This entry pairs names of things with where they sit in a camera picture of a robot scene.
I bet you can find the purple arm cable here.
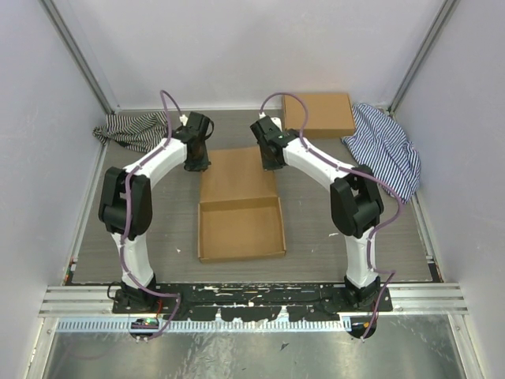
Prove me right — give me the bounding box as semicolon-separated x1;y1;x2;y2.
258;92;407;340
118;89;190;344

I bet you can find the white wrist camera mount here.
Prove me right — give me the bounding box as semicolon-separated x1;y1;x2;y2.
259;112;282;130
179;114;188;125

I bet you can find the aluminium frame rail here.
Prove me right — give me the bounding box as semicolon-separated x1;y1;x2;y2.
39;285;118;317

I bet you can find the blue white striped cloth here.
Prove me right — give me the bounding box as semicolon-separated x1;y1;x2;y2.
342;103;421;204

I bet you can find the slotted grey cable duct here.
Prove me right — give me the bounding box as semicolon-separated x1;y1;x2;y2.
55;317;351;334

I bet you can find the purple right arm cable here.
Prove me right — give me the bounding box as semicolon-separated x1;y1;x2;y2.
258;92;407;340

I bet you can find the black white striped cloth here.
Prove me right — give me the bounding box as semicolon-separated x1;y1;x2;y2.
92;111;167;152

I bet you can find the closed brown cardboard box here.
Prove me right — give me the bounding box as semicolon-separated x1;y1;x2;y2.
282;92;356;139

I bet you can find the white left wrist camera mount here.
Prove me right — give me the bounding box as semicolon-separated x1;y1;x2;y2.
179;114;188;125

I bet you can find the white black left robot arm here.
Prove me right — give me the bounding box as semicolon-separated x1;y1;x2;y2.
99;112;215;313

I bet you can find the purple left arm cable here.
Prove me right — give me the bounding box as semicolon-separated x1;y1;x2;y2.
118;89;190;344

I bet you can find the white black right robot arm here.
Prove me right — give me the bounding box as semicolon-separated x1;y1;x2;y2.
250;113;384;312

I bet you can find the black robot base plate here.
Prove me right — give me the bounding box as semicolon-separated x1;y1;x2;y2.
107;283;393;322

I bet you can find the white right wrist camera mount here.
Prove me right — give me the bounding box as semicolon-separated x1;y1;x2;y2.
259;112;282;130

